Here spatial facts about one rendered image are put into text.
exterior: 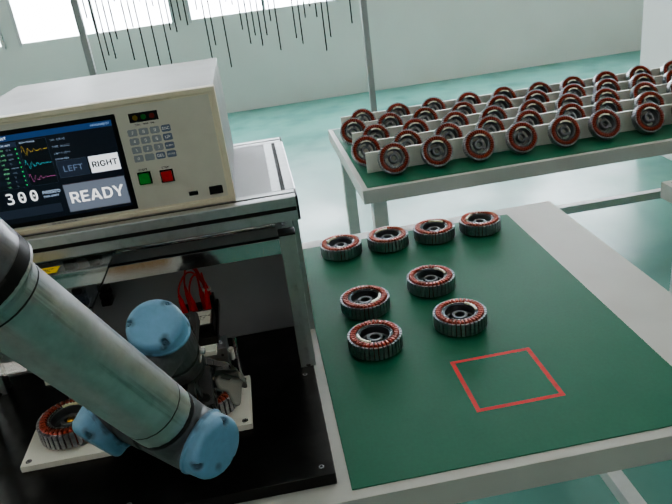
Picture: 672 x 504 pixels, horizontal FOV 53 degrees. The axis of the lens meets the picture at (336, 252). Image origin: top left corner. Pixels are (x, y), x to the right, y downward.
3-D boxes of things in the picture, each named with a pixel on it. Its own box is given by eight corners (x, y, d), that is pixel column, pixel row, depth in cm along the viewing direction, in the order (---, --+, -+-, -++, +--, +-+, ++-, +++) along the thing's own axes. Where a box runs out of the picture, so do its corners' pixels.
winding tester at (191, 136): (236, 200, 121) (213, 85, 113) (-13, 241, 117) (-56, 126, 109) (234, 146, 156) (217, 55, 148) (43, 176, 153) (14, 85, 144)
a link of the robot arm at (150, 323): (105, 339, 84) (145, 284, 88) (130, 368, 94) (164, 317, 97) (158, 366, 82) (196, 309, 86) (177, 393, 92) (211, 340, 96)
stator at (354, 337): (377, 327, 146) (375, 312, 144) (414, 345, 138) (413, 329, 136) (337, 349, 140) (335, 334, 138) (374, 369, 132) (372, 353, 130)
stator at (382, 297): (332, 317, 152) (330, 303, 150) (355, 294, 161) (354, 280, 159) (377, 325, 147) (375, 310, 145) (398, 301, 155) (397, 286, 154)
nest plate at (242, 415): (253, 428, 117) (252, 423, 116) (166, 445, 115) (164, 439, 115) (250, 379, 130) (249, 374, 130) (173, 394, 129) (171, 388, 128)
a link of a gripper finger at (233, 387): (248, 412, 115) (209, 406, 108) (244, 379, 118) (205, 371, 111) (262, 406, 114) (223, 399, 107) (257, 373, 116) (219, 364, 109)
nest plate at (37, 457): (111, 456, 115) (109, 450, 114) (21, 473, 113) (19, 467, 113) (124, 403, 128) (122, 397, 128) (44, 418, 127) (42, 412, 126)
